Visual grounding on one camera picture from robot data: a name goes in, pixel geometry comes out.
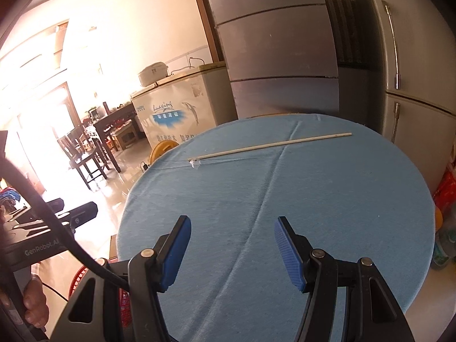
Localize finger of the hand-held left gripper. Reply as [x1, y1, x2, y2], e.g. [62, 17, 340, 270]
[53, 201, 99, 229]
[9, 198, 65, 223]

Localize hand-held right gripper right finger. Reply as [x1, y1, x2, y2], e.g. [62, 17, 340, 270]
[274, 216, 416, 342]

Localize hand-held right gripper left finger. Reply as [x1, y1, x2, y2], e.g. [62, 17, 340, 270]
[60, 215, 192, 342]

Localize red mesh basket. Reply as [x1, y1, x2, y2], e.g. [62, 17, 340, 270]
[68, 265, 132, 330]

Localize person's left hand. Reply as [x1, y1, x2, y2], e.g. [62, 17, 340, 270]
[22, 272, 49, 332]

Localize cardboard box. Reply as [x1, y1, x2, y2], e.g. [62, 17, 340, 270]
[107, 234, 120, 260]

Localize dark clothes pile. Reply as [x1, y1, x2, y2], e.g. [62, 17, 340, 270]
[0, 188, 22, 209]

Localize dark wooden chair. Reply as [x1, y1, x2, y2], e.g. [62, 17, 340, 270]
[57, 128, 109, 189]

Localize blue tablecloth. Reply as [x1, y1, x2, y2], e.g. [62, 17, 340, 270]
[117, 113, 437, 342]

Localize small wooden stool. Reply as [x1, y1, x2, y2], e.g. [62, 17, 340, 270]
[111, 123, 146, 150]

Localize dark wooden dining table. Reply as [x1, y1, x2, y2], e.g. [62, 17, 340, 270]
[84, 109, 143, 173]

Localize yellow electric fan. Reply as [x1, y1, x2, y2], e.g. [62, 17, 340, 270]
[149, 138, 179, 166]

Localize white chest freezer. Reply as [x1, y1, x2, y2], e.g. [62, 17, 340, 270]
[130, 62, 239, 150]

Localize long pale stick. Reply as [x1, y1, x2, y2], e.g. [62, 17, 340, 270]
[188, 133, 353, 161]

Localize white rice cooker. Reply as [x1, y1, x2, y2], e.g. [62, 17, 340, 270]
[137, 62, 171, 87]

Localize red gift bag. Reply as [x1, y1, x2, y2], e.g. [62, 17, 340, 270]
[433, 160, 456, 214]

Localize silver refrigerator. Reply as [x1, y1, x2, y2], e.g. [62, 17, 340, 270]
[360, 0, 456, 193]

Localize dark ribbed panel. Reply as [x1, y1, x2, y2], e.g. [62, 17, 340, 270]
[315, 0, 385, 79]

